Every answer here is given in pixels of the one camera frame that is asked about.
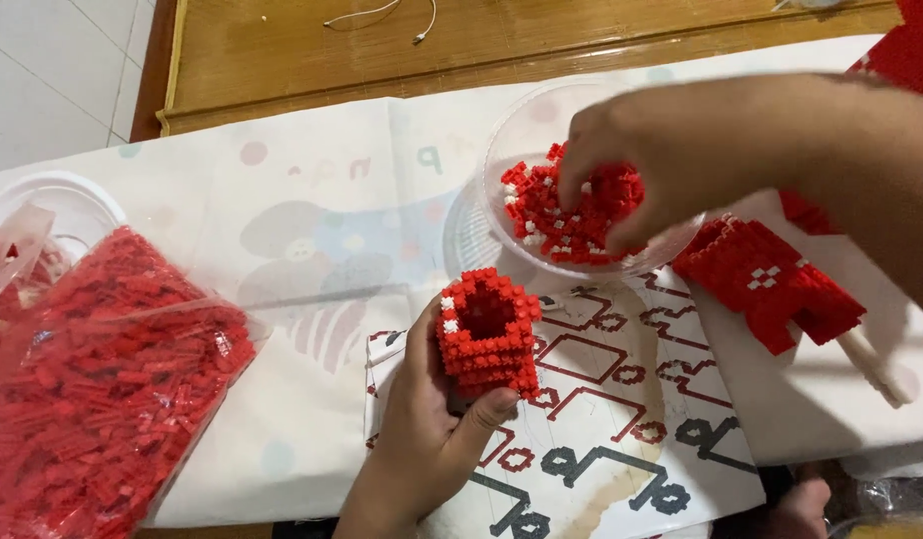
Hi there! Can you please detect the white plastic stick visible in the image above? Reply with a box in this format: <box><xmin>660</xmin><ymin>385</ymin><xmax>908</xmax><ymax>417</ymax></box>
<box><xmin>836</xmin><ymin>328</ymin><xmax>916</xmax><ymax>410</ymax></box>

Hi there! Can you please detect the clear bag of red bricks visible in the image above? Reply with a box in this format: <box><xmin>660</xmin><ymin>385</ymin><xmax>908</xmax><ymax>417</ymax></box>
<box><xmin>0</xmin><ymin>202</ymin><xmax>273</xmax><ymax>539</ymax></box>

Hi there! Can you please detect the ribbed clear plastic lid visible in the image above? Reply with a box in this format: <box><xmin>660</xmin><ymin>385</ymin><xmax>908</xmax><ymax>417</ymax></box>
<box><xmin>441</xmin><ymin>176</ymin><xmax>552</xmax><ymax>291</ymax></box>

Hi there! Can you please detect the person's left hand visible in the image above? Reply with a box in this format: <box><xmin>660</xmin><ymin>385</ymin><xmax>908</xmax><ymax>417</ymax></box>
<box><xmin>354</xmin><ymin>294</ymin><xmax>521</xmax><ymax>527</ymax></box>

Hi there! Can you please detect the small red brick piece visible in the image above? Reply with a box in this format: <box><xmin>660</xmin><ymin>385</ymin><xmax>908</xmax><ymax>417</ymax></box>
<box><xmin>778</xmin><ymin>189</ymin><xmax>844</xmax><ymax>238</ymax></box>

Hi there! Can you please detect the flat red brick panel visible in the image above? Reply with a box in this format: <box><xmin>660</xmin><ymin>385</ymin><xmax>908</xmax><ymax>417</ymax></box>
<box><xmin>671</xmin><ymin>215</ymin><xmax>869</xmax><ymax>357</ymax></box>

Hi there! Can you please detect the clear plastic bowl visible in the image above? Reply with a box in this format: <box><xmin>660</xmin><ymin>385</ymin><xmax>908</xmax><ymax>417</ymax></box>
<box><xmin>480</xmin><ymin>78</ymin><xmax>706</xmax><ymax>282</ymax></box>

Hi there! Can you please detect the person's right hand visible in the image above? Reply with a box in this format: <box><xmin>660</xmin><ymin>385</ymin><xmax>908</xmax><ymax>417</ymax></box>
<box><xmin>557</xmin><ymin>73</ymin><xmax>807</xmax><ymax>257</ymax></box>

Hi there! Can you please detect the pile of loose red bricks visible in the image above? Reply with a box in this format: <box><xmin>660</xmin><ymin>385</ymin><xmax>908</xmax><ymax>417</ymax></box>
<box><xmin>500</xmin><ymin>141</ymin><xmax>648</xmax><ymax>268</ymax></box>

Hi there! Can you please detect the hollow red brick tower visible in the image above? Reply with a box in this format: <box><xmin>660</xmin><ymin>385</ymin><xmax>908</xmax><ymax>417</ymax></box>
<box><xmin>436</xmin><ymin>267</ymin><xmax>543</xmax><ymax>400</ymax></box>

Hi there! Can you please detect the large red brick model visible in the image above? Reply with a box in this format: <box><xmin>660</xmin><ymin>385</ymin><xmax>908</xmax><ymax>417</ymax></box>
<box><xmin>845</xmin><ymin>0</ymin><xmax>923</xmax><ymax>104</ymax></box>

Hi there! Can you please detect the white plastic bowl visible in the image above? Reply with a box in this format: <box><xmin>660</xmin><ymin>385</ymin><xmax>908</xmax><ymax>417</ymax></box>
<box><xmin>0</xmin><ymin>171</ymin><xmax>130</xmax><ymax>263</ymax></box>

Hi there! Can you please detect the white cable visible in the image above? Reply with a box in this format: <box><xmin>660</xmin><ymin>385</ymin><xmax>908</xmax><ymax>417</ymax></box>
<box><xmin>322</xmin><ymin>0</ymin><xmax>439</xmax><ymax>45</ymax></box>

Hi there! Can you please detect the crumpled clear plastic bag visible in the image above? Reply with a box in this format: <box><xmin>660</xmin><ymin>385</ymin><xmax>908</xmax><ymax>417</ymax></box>
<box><xmin>828</xmin><ymin>472</ymin><xmax>923</xmax><ymax>539</ymax></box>

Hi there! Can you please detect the white printed table cover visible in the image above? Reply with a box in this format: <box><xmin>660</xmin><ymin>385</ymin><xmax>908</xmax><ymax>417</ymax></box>
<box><xmin>0</xmin><ymin>33</ymin><xmax>923</xmax><ymax>530</ymax></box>

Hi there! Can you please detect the printed instruction sheet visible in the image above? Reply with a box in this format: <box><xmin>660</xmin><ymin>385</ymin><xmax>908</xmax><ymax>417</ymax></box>
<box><xmin>364</xmin><ymin>266</ymin><xmax>767</xmax><ymax>539</ymax></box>

